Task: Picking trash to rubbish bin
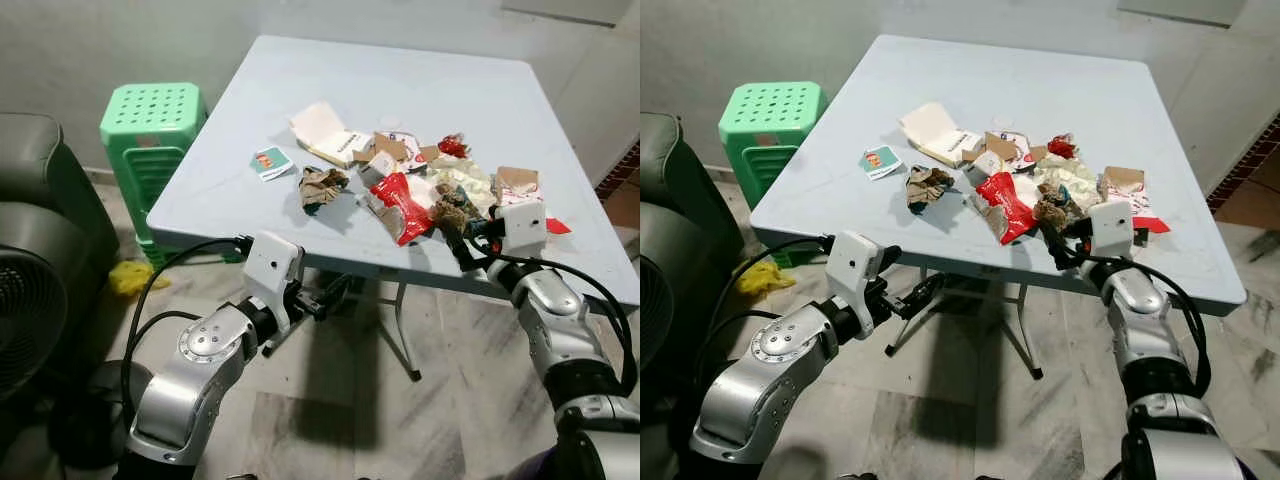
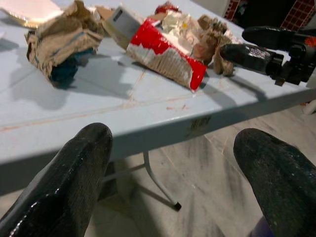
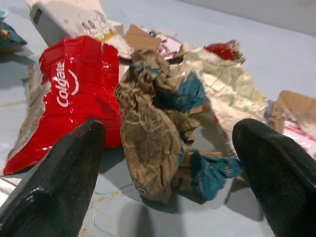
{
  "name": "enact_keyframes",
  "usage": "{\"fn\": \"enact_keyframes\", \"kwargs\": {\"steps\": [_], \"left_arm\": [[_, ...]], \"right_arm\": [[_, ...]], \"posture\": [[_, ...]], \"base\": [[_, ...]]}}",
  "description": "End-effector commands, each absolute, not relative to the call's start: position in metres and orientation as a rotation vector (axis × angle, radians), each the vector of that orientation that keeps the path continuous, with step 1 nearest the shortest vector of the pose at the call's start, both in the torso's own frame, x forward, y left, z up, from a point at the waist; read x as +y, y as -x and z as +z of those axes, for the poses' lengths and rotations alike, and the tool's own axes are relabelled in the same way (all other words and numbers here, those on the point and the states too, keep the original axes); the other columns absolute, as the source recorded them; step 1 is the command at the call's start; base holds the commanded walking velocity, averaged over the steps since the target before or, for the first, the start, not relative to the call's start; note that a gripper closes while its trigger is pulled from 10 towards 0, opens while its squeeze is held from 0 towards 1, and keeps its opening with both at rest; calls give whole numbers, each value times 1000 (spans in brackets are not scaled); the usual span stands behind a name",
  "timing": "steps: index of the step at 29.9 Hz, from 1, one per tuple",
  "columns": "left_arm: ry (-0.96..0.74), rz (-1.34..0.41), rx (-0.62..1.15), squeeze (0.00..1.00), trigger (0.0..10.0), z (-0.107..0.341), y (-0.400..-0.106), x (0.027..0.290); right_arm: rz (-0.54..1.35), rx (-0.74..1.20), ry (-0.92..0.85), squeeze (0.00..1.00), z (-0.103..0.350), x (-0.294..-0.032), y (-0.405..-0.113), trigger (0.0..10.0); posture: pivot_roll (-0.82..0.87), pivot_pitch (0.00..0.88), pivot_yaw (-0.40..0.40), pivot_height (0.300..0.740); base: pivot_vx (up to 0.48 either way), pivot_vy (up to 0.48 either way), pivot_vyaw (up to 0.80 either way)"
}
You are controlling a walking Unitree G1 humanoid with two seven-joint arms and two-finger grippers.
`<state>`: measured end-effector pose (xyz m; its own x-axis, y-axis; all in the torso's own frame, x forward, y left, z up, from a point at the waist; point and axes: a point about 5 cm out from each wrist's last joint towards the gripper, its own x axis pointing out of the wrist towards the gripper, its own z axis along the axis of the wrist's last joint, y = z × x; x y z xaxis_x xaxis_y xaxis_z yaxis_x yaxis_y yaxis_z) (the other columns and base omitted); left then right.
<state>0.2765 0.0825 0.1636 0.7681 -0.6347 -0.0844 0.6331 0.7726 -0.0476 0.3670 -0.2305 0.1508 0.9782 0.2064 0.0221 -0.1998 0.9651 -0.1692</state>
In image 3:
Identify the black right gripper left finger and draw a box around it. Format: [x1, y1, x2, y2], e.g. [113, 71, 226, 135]
[0, 119, 107, 237]

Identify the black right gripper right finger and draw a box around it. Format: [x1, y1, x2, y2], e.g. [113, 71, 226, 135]
[232, 118, 316, 237]

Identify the flattened cardboard with red print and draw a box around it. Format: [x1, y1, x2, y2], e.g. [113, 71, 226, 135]
[268, 90, 316, 160]

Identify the red Colgate toothpaste box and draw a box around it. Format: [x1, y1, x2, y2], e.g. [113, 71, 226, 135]
[3, 35, 122, 175]

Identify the torn cream cardboard with red foil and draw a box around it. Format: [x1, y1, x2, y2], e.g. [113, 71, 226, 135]
[184, 39, 269, 158]

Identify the crumpled brown and teal paper bag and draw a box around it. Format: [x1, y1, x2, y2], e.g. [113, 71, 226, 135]
[115, 48, 244, 204]

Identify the crumpled teal and brown wrapper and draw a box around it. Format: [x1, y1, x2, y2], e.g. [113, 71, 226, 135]
[0, 9, 28, 54]

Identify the white carton with cartoon print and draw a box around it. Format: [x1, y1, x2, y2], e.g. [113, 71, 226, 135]
[26, 0, 124, 47]

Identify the torn brown cardboard box piece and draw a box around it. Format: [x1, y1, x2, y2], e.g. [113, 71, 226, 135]
[118, 24, 190, 61]

